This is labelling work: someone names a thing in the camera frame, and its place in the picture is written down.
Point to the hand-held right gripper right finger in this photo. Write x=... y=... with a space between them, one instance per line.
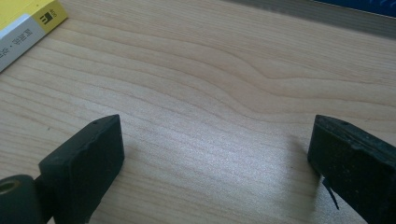
x=358 y=168

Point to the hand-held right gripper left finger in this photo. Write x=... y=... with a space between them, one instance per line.
x=84 y=168

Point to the yellow book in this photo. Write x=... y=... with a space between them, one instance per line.
x=18 y=12

